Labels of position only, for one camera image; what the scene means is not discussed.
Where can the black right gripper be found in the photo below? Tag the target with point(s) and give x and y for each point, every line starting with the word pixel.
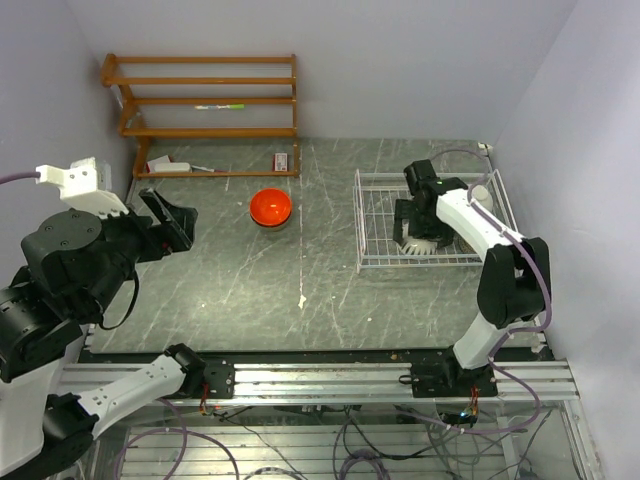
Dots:
pixel 405 210

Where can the red white small box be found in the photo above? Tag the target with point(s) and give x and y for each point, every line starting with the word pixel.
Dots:
pixel 280 162

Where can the red white marker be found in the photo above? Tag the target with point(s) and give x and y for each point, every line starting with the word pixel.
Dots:
pixel 196 168

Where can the orange bowl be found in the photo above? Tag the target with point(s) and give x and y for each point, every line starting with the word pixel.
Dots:
pixel 270 208

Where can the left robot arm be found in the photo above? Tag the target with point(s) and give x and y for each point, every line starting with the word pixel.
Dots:
pixel 76 262

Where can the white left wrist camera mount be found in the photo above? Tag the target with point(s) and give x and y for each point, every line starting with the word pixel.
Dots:
pixel 84 186

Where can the green white pen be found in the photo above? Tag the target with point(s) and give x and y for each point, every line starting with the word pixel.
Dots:
pixel 212 107

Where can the wooden shelf rack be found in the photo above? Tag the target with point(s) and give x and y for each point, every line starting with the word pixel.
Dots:
pixel 158 95

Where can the brown bowl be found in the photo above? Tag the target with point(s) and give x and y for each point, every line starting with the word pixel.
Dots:
pixel 464 246

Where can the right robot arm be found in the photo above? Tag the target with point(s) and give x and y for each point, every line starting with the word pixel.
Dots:
pixel 514 285

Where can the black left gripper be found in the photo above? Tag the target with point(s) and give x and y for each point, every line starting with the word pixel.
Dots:
pixel 177 223

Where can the white ribbed bowl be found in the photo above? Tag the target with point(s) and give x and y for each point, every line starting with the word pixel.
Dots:
pixel 482 195

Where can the white wire dish rack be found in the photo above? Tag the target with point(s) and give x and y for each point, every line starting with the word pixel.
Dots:
pixel 374 195

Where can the blue striped white bowl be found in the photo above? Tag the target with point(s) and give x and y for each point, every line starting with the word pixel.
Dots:
pixel 418 247

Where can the white flat box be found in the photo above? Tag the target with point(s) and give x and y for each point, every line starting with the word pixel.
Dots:
pixel 165 164

